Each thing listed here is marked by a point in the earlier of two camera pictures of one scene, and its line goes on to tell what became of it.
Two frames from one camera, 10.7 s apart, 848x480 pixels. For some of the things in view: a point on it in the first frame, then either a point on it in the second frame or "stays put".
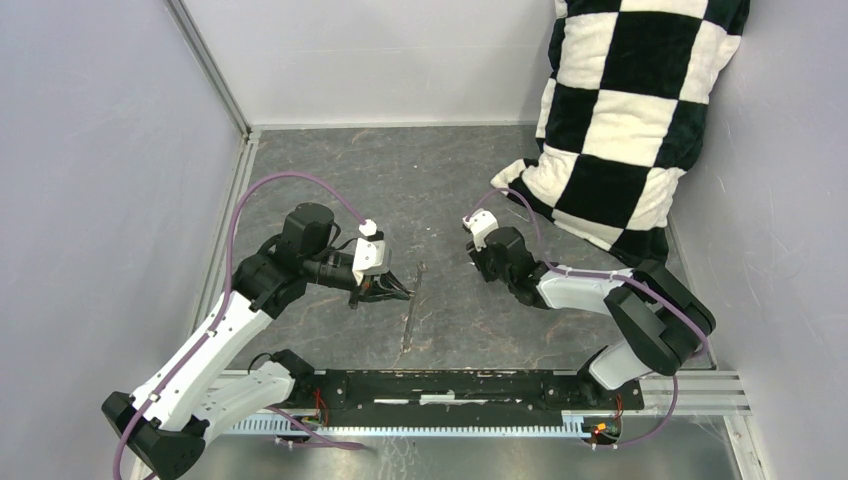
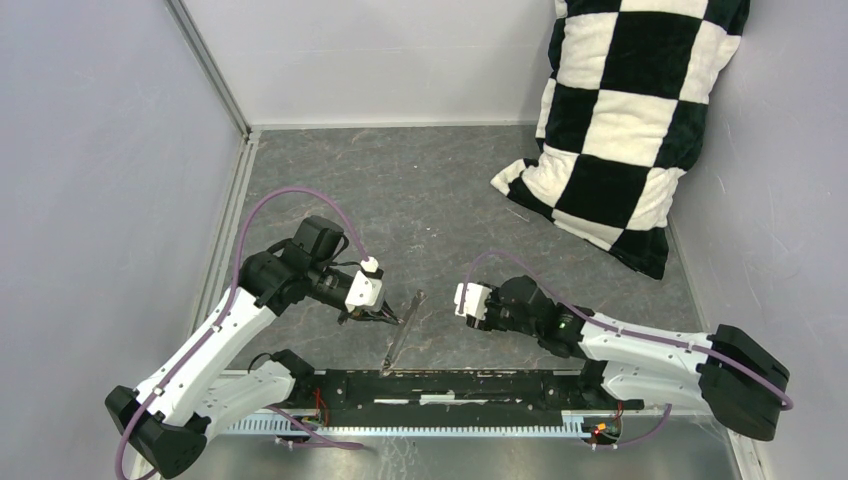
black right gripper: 477,258 -> 485,323
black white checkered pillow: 623,117 stays put
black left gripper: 373,289 -> 385,315
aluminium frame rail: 216,273 stays put
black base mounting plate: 460,399 stays put
